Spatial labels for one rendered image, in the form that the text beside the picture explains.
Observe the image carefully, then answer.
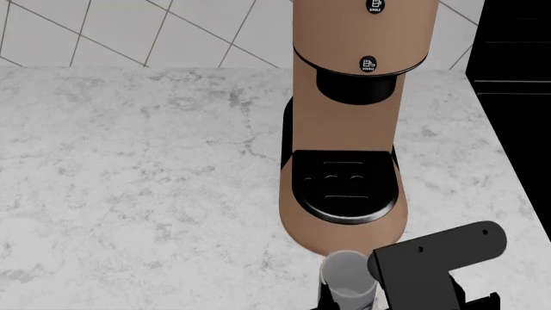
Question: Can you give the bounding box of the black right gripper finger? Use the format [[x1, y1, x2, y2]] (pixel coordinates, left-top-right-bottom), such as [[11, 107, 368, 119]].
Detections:
[[316, 279, 342, 310]]

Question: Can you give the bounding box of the translucent grey mug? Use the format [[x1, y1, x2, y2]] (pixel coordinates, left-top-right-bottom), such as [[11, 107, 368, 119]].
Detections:
[[319, 249, 381, 310]]

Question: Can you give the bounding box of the brown cylindrical coffee machine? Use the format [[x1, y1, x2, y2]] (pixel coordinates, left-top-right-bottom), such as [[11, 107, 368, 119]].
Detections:
[[278, 0, 438, 256]]

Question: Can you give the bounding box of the black coffee dispenser nozzle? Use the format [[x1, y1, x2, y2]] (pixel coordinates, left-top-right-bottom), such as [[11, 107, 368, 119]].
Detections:
[[315, 67, 399, 106]]

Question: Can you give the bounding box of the black round drip tray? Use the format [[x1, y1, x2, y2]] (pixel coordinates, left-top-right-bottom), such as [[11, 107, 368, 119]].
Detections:
[[290, 149, 399, 226]]

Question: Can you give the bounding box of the black appliance at right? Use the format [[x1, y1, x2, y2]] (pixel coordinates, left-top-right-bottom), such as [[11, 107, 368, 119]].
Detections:
[[465, 0, 551, 244]]

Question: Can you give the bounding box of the black double cup button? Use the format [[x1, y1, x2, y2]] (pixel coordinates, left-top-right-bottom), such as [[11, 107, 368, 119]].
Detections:
[[359, 55, 378, 74]]

